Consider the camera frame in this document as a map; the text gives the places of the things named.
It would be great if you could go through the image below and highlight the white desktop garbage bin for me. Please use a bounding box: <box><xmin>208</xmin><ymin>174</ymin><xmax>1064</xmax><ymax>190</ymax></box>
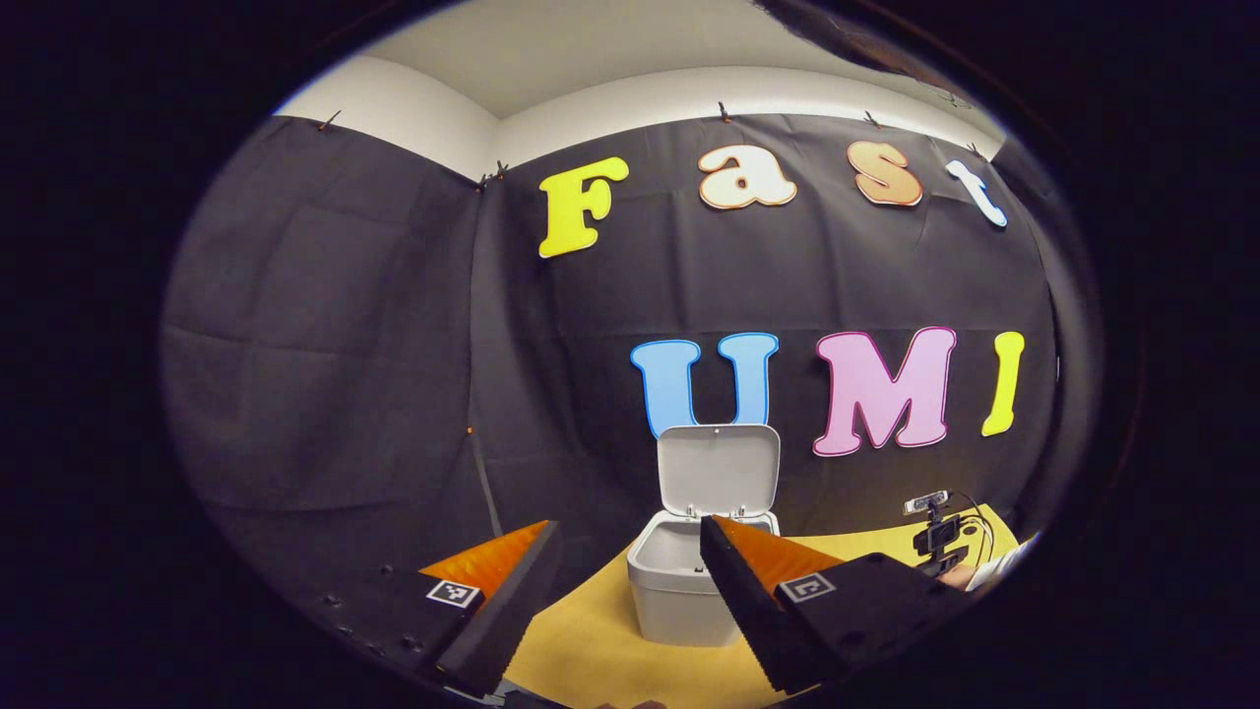
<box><xmin>627</xmin><ymin>423</ymin><xmax>782</xmax><ymax>648</ymax></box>

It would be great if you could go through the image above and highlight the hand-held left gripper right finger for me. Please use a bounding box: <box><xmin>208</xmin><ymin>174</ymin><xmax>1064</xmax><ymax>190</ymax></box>
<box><xmin>699</xmin><ymin>514</ymin><xmax>976</xmax><ymax>695</ymax></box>

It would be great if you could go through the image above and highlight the black backdrop cloth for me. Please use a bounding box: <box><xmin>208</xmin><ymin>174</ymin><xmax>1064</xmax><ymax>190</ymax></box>
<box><xmin>162</xmin><ymin>113</ymin><xmax>1099</xmax><ymax>612</ymax></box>

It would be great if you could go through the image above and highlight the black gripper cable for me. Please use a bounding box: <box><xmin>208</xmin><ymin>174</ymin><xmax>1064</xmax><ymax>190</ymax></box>
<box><xmin>948</xmin><ymin>489</ymin><xmax>996</xmax><ymax>567</ymax></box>

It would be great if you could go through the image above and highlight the wooden desktop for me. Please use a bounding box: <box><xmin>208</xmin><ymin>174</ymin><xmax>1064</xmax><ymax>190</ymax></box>
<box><xmin>502</xmin><ymin>504</ymin><xmax>1025</xmax><ymax>709</ymax></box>

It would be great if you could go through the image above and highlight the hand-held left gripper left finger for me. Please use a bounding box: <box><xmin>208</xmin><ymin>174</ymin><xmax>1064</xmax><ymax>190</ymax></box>
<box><xmin>295</xmin><ymin>520</ymin><xmax>564</xmax><ymax>698</ymax></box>

